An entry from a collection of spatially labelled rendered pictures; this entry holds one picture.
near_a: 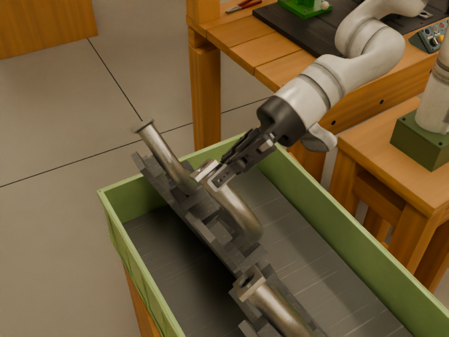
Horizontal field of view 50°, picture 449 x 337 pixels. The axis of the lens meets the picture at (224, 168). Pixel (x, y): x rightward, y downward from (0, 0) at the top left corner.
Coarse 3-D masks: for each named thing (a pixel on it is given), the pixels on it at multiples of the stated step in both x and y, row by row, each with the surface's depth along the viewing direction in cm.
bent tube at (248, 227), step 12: (204, 168) 67; (204, 180) 69; (216, 192) 69; (228, 192) 69; (228, 204) 69; (240, 204) 70; (228, 216) 88; (240, 216) 70; (252, 216) 71; (240, 228) 72; (252, 228) 72; (252, 240) 75
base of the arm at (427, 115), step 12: (432, 72) 113; (444, 72) 109; (432, 84) 113; (444, 84) 110; (432, 96) 114; (444, 96) 112; (420, 108) 119; (432, 108) 116; (444, 108) 114; (420, 120) 120; (432, 120) 117; (444, 120) 116; (444, 132) 118
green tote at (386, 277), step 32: (192, 160) 110; (288, 160) 109; (128, 192) 105; (288, 192) 114; (320, 192) 102; (320, 224) 107; (352, 224) 96; (128, 256) 98; (352, 256) 100; (384, 256) 90; (384, 288) 94; (416, 288) 85; (160, 320) 91; (416, 320) 89; (448, 320) 81
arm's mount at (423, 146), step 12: (396, 120) 124; (408, 120) 123; (396, 132) 125; (408, 132) 122; (420, 132) 119; (432, 132) 119; (396, 144) 127; (408, 144) 123; (420, 144) 120; (432, 144) 117; (444, 144) 116; (420, 156) 122; (432, 156) 118; (444, 156) 120; (432, 168) 120
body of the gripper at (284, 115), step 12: (276, 96) 70; (264, 108) 69; (276, 108) 68; (288, 108) 68; (264, 120) 71; (276, 120) 68; (288, 120) 68; (300, 120) 69; (264, 132) 67; (276, 132) 68; (288, 132) 68; (300, 132) 70; (288, 144) 70
